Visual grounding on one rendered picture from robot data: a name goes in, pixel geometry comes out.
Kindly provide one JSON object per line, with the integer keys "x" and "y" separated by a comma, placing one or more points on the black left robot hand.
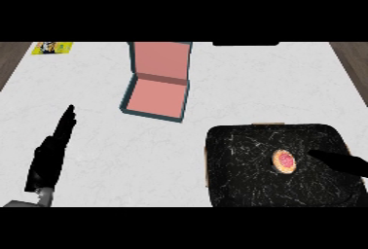
{"x": 51, "y": 155}

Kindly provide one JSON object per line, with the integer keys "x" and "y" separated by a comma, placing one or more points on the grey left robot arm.
{"x": 36, "y": 199}

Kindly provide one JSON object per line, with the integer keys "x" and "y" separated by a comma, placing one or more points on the yellow printed packet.
{"x": 52, "y": 47}

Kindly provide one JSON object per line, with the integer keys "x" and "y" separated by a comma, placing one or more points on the teal box with pink inside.
{"x": 157, "y": 82}

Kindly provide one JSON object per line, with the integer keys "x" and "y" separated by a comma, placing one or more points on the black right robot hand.
{"x": 345, "y": 162}

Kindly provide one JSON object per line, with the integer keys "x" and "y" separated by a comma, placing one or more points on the black marbled tray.
{"x": 268, "y": 168}

